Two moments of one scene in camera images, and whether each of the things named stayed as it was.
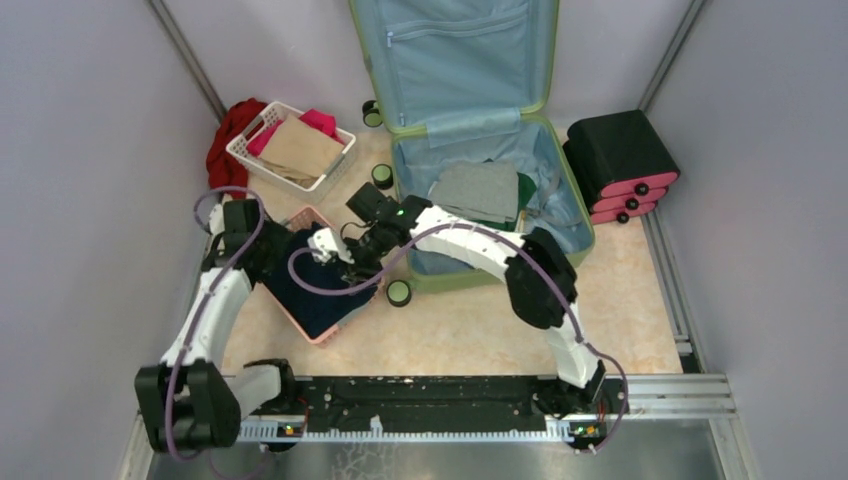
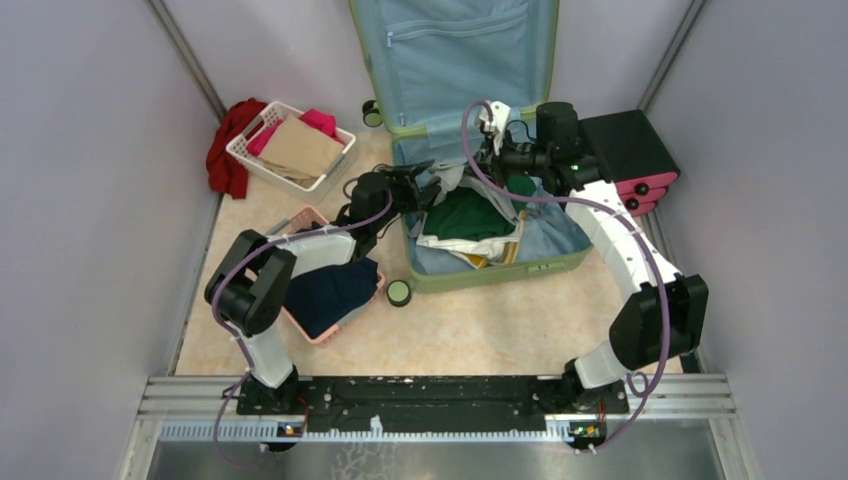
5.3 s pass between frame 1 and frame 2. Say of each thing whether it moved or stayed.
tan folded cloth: stayed
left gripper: moved
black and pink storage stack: stayed
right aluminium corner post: stayed
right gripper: moved
